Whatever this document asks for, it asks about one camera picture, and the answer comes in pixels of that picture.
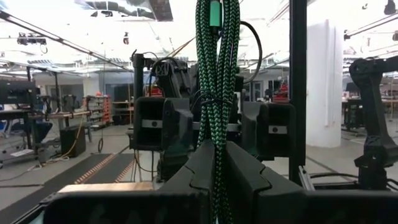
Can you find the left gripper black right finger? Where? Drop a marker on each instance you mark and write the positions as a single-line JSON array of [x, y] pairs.
[[245, 177]]

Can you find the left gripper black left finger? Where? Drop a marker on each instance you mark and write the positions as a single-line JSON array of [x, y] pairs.
[[199, 174]]

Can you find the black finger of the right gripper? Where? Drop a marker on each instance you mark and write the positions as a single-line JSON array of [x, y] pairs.
[[255, 133], [180, 133]]

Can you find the black jointed stand arm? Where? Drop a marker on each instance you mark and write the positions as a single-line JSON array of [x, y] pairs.
[[371, 118]]

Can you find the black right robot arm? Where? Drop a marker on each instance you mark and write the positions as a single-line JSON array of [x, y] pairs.
[[174, 77]]

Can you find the black hazard-striped floor mat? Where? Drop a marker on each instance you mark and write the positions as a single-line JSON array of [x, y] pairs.
[[62, 177], [105, 171]]

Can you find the shelf with orange bins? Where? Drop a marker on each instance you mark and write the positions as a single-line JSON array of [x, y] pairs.
[[99, 109]]

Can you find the black box on floor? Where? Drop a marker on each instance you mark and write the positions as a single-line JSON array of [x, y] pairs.
[[73, 141]]

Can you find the white building column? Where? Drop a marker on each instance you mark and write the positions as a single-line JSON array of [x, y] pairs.
[[323, 87]]

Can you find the long workbench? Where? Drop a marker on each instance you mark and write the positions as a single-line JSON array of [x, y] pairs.
[[46, 115]]

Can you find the black monitor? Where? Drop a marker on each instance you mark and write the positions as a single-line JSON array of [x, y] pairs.
[[17, 92]]

